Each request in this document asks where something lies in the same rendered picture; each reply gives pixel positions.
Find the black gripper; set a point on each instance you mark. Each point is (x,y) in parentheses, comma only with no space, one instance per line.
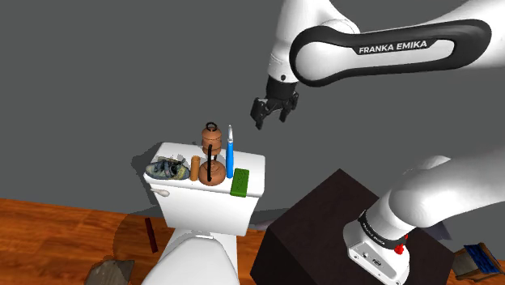
(281,91)

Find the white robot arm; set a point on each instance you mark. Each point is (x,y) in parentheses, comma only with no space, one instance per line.
(394,55)

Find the brown copper lantern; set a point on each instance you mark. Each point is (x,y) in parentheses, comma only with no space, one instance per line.
(212,158)

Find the green sponge block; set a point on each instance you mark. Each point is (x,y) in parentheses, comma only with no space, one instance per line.
(240,182)

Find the orange cylinder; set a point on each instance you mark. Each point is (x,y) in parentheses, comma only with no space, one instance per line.
(195,168)

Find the blue grey shoe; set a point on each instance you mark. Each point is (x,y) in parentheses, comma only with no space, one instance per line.
(167,169)

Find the white toilet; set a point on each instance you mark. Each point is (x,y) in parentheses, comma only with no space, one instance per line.
(205,213)

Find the dark robot stand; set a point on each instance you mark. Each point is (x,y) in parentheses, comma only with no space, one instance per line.
(315,229)

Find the dark red flat stick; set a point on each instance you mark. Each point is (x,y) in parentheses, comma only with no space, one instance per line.
(151,235)

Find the grey brown box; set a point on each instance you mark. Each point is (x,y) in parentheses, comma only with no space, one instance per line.
(108,273)

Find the brown box with blue cloth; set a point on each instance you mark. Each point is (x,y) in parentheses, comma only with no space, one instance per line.
(475,262)

